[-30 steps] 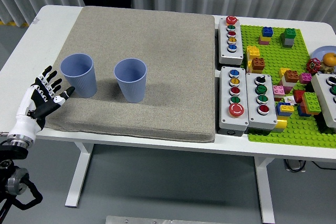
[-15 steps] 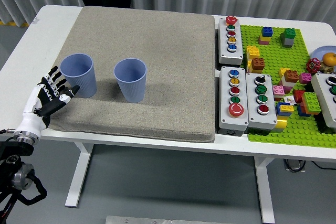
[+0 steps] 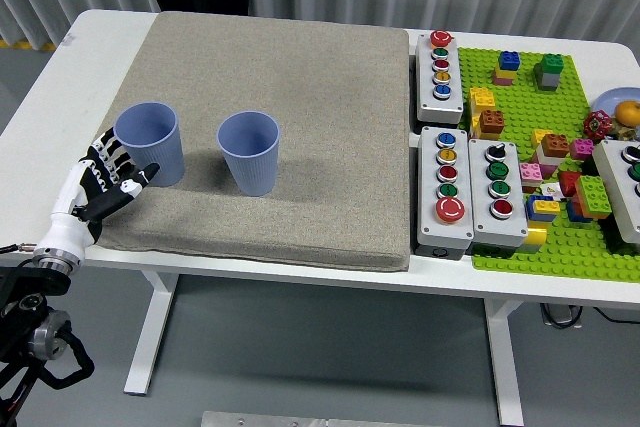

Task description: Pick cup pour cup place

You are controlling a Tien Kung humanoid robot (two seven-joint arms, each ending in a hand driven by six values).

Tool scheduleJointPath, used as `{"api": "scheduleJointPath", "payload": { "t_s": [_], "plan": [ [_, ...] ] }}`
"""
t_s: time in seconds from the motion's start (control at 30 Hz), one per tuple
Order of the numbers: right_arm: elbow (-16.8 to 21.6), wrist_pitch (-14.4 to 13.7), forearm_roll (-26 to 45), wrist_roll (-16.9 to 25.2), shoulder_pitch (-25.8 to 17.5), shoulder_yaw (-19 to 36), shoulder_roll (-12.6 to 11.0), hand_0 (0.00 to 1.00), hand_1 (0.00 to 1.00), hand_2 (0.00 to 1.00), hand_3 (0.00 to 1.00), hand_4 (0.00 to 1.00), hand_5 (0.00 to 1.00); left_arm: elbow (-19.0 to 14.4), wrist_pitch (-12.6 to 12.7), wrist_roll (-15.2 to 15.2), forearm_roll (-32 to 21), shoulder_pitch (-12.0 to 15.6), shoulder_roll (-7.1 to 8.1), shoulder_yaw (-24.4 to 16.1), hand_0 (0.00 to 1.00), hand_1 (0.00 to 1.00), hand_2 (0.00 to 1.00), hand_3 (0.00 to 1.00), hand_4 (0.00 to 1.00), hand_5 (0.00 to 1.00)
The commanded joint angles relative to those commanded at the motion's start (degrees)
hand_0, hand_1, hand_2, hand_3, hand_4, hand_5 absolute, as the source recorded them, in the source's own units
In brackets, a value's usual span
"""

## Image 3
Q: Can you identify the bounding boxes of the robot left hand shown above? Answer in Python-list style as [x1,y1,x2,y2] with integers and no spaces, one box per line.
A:
[33,126,161,264]

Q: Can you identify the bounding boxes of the blue ribbed plastic cup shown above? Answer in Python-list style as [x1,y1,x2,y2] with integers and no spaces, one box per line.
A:
[216,111,281,197]
[113,101,186,188]

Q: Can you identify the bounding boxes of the white table leg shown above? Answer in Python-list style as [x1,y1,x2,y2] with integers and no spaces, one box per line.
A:
[483,296,525,427]
[123,269,180,396]

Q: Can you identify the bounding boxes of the grey-brown fabric mat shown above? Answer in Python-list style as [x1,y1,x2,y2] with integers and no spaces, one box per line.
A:
[67,10,412,272]

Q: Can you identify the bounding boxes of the grey box, large red stop button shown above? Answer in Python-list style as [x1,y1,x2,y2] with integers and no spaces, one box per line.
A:
[416,125,475,261]

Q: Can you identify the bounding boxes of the grey box, small red stop button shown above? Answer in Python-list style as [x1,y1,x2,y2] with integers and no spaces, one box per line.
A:
[414,30,465,124]

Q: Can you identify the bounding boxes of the brown on yellow brick stack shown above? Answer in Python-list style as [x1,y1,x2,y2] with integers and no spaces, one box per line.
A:
[472,109,506,141]

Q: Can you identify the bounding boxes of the light pink toy brick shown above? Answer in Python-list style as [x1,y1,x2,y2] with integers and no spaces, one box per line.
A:
[518,161,544,193]

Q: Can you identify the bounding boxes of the yellow round toy brick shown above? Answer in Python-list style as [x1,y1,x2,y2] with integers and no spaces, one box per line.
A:
[522,220,549,254]

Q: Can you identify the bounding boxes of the blue yellow pink brick stack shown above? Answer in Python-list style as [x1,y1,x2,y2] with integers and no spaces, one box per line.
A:
[492,50,521,87]

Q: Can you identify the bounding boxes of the yellow on blue brick stack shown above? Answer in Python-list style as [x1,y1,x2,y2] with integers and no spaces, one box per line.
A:
[524,194,561,223]

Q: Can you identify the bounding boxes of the brown white yellow brick stack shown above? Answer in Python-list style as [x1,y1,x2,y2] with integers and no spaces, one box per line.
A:
[530,129,571,168]

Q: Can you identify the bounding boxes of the green studded baseplate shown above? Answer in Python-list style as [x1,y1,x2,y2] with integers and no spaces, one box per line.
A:
[457,45,640,282]

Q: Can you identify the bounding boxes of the red toy brick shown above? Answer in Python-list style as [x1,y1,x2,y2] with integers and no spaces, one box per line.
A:
[557,170,584,198]

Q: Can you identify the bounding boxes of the green grey brick stack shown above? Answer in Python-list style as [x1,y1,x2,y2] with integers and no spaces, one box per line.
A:
[532,53,565,93]

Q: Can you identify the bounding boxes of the magenta toy brick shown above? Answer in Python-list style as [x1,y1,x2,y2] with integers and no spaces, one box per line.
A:
[569,138,596,161]

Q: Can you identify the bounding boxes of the green red blue brick stack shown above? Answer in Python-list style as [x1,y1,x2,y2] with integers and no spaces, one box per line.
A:
[567,174,614,223]

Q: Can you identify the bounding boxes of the red valve wheel toy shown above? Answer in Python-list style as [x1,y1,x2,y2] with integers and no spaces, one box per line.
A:
[583,110,612,141]

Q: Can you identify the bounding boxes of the grey button box, green buttons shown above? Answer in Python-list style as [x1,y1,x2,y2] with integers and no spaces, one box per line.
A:
[592,139,640,248]

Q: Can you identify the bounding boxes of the light blue plate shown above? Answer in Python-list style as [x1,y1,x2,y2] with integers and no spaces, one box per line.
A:
[594,87,640,123]

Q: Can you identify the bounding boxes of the brown toy item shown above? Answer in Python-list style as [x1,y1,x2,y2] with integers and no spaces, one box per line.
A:
[607,122,640,142]

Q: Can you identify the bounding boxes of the orange fruit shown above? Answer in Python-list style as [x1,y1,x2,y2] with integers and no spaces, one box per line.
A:
[613,100,640,126]

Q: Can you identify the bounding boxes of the grey box with selector switch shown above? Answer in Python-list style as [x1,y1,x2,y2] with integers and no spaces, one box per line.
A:
[467,137,530,250]

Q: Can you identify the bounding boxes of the black floor cable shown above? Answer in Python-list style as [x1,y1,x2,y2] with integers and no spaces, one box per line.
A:
[594,306,640,323]

